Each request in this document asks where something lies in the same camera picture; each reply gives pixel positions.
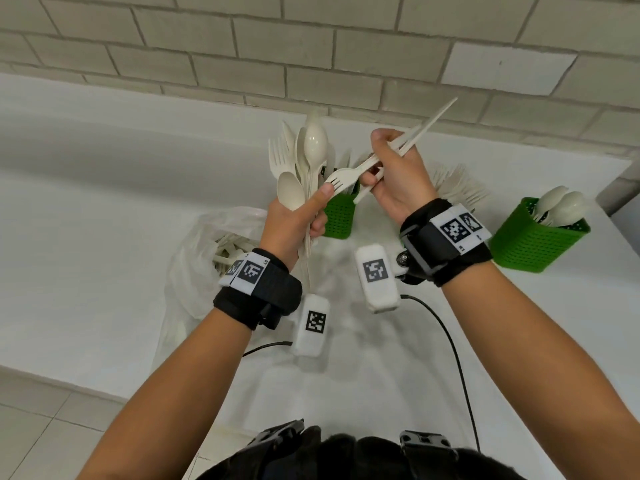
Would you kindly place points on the person's left forearm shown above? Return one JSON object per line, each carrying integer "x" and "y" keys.
{"x": 165, "y": 399}

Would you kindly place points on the black harness buckle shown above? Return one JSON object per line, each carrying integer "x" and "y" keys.
{"x": 275, "y": 434}
{"x": 427, "y": 444}

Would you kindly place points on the bunch of white plastic forks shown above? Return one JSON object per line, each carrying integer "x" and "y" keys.
{"x": 462, "y": 187}

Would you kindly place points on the person's right forearm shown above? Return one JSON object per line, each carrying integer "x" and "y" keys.
{"x": 540, "y": 364}

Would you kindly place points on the bunch of white plastic spoons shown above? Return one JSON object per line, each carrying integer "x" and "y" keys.
{"x": 567, "y": 207}

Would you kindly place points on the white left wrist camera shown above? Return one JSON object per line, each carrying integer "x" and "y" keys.
{"x": 307, "y": 344}

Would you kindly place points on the person's right hand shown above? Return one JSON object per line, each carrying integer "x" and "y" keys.
{"x": 405, "y": 189}

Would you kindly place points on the person's black clothing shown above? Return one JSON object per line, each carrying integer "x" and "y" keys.
{"x": 345, "y": 459}

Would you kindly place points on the bunch of white plastic knives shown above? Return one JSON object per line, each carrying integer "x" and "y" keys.
{"x": 345, "y": 159}

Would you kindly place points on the black left wrist band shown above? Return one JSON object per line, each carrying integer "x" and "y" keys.
{"x": 280, "y": 294}

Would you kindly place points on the person's left hand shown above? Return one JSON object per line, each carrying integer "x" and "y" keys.
{"x": 285, "y": 229}

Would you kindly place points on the white plastic fork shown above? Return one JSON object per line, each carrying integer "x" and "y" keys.
{"x": 342, "y": 177}
{"x": 367, "y": 190}

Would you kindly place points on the handful of white plastic cutlery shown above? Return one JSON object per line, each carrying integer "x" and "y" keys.
{"x": 315, "y": 142}

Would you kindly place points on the clear plastic bag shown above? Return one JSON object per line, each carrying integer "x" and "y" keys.
{"x": 185, "y": 274}

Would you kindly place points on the black wrist band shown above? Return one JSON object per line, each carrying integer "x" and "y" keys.
{"x": 280, "y": 294}
{"x": 430, "y": 249}

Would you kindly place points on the black right wrist band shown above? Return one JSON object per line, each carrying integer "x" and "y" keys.
{"x": 430, "y": 249}

